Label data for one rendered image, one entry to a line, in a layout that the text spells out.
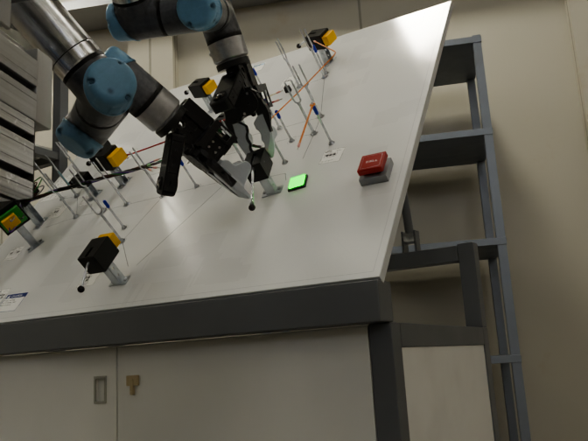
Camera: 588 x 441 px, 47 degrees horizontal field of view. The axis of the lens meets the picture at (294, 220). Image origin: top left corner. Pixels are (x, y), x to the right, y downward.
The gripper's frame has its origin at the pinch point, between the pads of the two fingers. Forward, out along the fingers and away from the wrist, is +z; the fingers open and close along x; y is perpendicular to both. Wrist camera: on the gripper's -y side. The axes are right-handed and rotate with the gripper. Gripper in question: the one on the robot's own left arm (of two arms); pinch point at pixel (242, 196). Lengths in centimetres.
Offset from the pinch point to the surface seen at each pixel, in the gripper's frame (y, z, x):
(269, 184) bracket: 6.9, 5.3, 8.0
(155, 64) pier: 79, -4, 311
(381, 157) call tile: 20.9, 13.2, -11.6
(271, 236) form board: -2.7, 8.5, -3.1
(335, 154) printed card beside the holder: 20.6, 12.2, 5.8
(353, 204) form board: 10.4, 14.1, -11.7
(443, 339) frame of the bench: 1.4, 43.4, -17.5
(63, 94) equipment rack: 5, -35, 112
